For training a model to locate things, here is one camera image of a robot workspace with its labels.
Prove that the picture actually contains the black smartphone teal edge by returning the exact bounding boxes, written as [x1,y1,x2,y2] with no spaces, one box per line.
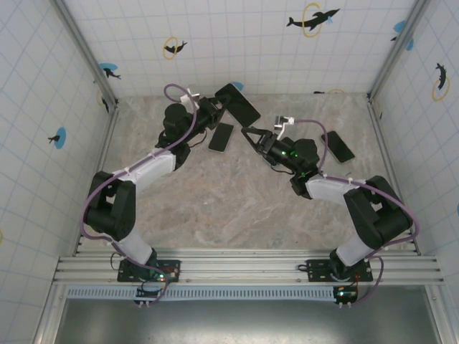
[214,82,262,127]

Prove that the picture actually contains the blue circle shark sticker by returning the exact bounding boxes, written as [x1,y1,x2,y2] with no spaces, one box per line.
[98,62,122,80]

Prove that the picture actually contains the blue oval fish sticker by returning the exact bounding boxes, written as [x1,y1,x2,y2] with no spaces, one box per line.
[47,127,68,150]

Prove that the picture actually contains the small controller board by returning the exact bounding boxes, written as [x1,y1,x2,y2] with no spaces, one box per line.
[134,282,170,306]
[332,285,360,306]

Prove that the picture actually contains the blue blob sticker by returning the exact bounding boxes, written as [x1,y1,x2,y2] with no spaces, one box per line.
[389,19,415,51]

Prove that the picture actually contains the grey metal panel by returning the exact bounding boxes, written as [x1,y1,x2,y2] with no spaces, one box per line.
[53,297,443,344]

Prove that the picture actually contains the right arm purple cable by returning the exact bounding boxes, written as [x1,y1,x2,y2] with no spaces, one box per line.
[293,118,421,307]

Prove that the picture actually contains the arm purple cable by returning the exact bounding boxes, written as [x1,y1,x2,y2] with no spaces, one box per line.
[79,82,200,305]
[293,118,421,307]

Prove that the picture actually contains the small dolphin yellow ring sticker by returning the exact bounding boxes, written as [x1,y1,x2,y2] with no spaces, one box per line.
[163,35,189,60]

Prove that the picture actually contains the black fish yellow ring sticker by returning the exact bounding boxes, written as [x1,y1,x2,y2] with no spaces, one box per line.
[96,89,110,115]

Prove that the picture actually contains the aluminium side rail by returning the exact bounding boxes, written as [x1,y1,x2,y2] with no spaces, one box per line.
[367,95,422,256]
[73,102,121,256]

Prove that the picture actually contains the aluminium frame post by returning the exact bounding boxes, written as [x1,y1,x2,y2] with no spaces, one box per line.
[52,0,120,108]
[367,0,431,103]
[32,285,71,344]
[425,285,453,344]

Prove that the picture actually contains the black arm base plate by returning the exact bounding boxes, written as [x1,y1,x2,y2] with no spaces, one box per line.
[117,258,182,284]
[307,258,373,284]

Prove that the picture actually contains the aluminium rail beam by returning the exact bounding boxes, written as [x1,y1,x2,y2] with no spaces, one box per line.
[52,249,445,287]

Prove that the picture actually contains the large dolphin yellow ring sticker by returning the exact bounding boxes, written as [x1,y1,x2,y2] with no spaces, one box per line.
[285,2,341,39]

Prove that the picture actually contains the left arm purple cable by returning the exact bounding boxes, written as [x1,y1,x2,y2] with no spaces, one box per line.
[79,82,200,305]

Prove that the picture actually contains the white slotted cable duct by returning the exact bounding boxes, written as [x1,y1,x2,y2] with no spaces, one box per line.
[66,285,341,301]

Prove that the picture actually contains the spiky fish yellow ring sticker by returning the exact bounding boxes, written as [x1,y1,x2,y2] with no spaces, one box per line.
[431,62,451,102]

